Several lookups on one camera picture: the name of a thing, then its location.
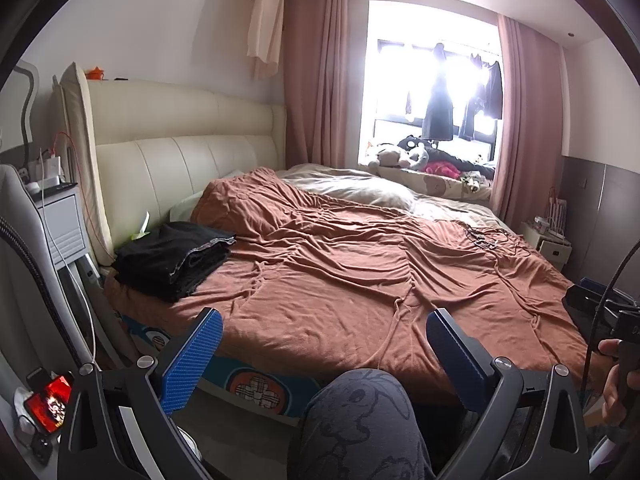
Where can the hanging dark garment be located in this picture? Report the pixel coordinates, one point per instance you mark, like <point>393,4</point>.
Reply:
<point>492,90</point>

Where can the floral sill cushion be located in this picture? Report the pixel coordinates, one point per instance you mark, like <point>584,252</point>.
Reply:
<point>440,185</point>

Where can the pale plush toy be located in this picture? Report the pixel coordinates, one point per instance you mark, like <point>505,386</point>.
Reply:
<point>387,157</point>

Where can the black and white plush toy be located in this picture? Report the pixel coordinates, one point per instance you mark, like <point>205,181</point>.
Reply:
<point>419,147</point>

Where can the cream padded headboard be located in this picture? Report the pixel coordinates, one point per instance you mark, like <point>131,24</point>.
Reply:
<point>200,160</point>

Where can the small orange item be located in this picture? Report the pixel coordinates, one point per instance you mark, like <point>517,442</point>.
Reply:
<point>95,73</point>

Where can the white and green paper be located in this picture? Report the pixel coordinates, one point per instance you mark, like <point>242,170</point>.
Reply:
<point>142,227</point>

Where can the cream hanging cloth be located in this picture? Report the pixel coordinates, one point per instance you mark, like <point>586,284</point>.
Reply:
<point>265,25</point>

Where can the red cloth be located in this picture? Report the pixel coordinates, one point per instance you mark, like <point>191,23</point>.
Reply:
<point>442,169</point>

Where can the white drawer nightstand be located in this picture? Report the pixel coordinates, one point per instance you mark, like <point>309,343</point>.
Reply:
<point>62,225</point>

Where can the person's right hand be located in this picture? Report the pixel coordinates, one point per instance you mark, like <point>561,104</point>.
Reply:
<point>612,395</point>

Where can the cream nightstand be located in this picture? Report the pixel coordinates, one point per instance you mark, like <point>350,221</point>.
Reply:
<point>552,252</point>

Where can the black cloth pile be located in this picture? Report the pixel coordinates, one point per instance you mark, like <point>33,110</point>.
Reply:
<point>465,162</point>

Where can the small spotted plush toy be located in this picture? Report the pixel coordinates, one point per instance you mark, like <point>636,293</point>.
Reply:
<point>470,180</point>

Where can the white power strip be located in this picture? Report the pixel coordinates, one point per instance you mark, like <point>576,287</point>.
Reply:
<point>50,170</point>

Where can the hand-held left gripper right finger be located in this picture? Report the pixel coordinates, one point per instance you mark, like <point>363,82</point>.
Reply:
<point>452,355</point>

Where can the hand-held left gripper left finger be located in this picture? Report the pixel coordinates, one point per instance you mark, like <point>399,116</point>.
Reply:
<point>192,355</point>

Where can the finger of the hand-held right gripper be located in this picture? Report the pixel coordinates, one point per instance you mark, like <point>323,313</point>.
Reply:
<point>582,315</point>

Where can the orange blanket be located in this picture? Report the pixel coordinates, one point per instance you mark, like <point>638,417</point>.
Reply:
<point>350,280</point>

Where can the black pants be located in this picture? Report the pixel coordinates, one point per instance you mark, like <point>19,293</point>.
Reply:
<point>170,260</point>

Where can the hanging dark dress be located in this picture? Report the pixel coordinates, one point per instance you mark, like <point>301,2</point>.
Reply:
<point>439,110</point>

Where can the white and red rack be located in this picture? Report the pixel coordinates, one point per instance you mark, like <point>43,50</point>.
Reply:
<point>557,220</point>

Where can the pink curtain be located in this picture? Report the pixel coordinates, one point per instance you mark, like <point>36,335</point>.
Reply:
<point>320,85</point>
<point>525,120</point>

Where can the cartoon print bedsheet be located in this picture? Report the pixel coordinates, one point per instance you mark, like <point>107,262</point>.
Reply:
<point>250,385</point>

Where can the phone with red screen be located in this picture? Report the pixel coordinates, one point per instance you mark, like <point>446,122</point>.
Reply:
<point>50,402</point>

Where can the person's leg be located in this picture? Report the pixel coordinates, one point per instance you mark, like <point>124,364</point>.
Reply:
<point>360,425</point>

